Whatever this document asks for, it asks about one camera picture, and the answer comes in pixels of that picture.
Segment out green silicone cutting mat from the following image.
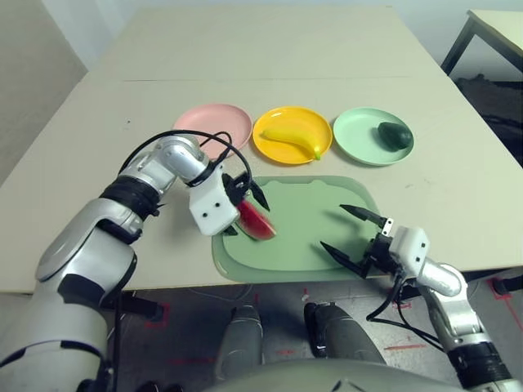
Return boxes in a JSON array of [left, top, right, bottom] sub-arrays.
[[211, 175, 385, 283]]

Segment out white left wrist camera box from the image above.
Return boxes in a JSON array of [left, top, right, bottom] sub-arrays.
[[188, 174, 240, 237]]

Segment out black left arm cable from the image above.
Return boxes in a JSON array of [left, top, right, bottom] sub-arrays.
[[120, 129, 253, 193]]

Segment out grey robot right leg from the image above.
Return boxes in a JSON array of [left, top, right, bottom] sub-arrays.
[[304, 301, 387, 364]]

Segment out black table support beam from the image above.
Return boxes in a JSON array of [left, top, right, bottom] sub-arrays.
[[463, 267, 523, 297], [97, 292, 171, 327]]

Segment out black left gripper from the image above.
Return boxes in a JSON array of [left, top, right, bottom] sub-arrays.
[[222, 171, 270, 237]]

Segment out yellow banana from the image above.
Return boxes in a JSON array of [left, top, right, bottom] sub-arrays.
[[261, 128, 323, 161]]

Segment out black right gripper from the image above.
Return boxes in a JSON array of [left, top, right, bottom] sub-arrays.
[[320, 204, 400, 281]]

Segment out pink plate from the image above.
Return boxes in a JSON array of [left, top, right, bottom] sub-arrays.
[[173, 103, 253, 160]]

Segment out dark green avocado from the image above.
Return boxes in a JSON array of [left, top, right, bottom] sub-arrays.
[[376, 121, 413, 149]]

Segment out grey robot leg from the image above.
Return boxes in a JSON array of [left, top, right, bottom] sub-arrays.
[[304, 301, 387, 364], [214, 304, 265, 379]]

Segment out beige side table black legs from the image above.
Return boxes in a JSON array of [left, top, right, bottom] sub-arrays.
[[440, 8, 523, 77]]

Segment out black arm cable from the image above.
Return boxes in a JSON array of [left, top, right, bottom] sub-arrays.
[[120, 129, 253, 193], [366, 271, 446, 352]]

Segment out yellow plate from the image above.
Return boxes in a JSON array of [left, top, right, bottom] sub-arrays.
[[252, 105, 333, 167]]

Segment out grey robot torso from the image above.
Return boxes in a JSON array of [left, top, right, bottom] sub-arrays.
[[202, 358, 438, 392]]

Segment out grey robot left leg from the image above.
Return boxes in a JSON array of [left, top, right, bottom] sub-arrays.
[[214, 304, 265, 379]]

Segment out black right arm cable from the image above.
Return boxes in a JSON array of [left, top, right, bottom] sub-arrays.
[[366, 271, 446, 352]]

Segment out mint green plate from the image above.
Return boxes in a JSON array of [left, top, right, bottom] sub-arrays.
[[333, 106, 415, 167]]

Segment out red watermelon slice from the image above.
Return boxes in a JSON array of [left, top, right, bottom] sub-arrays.
[[236, 198, 277, 241]]

